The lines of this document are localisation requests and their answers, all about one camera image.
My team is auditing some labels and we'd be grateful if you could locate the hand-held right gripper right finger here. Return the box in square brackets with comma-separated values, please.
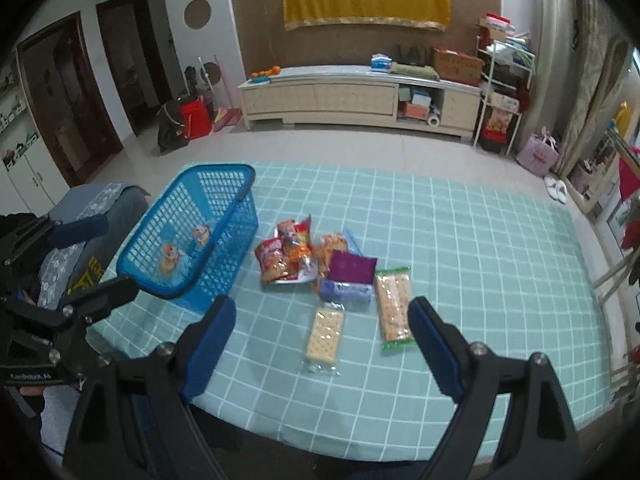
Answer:
[407, 296, 588, 480]

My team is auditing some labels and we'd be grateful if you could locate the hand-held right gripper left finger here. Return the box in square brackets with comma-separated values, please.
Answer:
[62, 295, 238, 480]

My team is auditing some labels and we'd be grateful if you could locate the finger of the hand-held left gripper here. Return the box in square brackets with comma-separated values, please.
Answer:
[0, 215, 110, 268]
[47, 275, 141, 366]

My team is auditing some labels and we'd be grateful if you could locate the green-edged cracker packet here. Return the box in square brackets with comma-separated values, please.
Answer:
[374, 266, 415, 351]

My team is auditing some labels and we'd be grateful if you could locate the red snack packet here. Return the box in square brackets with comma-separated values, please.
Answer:
[255, 237, 296, 285]
[276, 219, 314, 272]

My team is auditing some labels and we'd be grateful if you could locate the pale blue snack packet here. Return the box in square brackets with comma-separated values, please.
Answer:
[319, 280, 375, 307]

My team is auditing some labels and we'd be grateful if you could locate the clear cracker packet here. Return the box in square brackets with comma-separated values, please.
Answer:
[301, 308, 347, 376]

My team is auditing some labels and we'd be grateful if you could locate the purple snack packet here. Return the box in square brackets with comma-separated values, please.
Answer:
[327, 251, 378, 286]

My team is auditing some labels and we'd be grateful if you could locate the blue plastic basket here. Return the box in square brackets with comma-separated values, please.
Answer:
[116, 163, 259, 313]

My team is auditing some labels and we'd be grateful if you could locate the grey covered chair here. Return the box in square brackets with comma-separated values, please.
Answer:
[37, 182, 151, 321]

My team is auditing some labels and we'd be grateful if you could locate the white cupboard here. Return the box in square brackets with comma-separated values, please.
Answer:
[0, 130, 63, 213]

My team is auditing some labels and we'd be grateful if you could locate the teal checked tablecloth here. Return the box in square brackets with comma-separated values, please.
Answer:
[87, 162, 618, 461]

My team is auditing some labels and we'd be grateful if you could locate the dark wooden door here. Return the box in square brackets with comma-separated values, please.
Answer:
[17, 12, 123, 186]
[96, 0, 173, 136]

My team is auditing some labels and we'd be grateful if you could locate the black bag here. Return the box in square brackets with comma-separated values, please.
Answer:
[156, 97, 193, 151]

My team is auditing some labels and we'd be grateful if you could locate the red paper bag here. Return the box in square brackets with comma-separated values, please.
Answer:
[180, 97, 212, 139]

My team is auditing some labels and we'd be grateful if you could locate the pink broom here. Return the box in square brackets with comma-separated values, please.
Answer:
[213, 55, 244, 132]

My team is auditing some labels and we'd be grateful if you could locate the white mop pole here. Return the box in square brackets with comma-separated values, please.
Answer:
[197, 56, 219, 111]

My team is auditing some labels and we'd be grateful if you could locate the pink bag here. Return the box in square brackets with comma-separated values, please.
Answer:
[516, 130, 560, 177]

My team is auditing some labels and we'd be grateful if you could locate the red printed bag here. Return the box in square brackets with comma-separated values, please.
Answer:
[482, 105, 519, 153]

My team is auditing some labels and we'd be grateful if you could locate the red cloth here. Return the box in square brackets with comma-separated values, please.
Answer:
[617, 157, 640, 251]

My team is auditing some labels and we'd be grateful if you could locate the cream low cabinet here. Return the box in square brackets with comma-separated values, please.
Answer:
[237, 64, 483, 142]

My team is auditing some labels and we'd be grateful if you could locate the green folded cloth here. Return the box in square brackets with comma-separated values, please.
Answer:
[390, 61, 441, 81]

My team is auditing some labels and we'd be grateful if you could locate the brown cardboard box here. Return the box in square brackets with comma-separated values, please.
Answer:
[432, 47, 486, 86]

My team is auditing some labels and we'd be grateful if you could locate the white metal rack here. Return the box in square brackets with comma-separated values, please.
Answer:
[472, 40, 536, 156]

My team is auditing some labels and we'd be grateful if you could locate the arched standing mirror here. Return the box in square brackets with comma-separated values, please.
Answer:
[575, 42, 640, 221]

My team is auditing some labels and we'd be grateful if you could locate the patterned curtain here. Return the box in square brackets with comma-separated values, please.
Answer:
[557, 0, 631, 181]

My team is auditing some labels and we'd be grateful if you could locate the silver standing air conditioner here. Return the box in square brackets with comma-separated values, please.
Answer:
[530, 0, 576, 151]

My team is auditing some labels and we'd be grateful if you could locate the red box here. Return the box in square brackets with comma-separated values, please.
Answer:
[480, 12, 514, 34]

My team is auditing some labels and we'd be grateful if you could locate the large round brown wall disc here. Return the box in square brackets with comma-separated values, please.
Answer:
[184, 0, 213, 29]

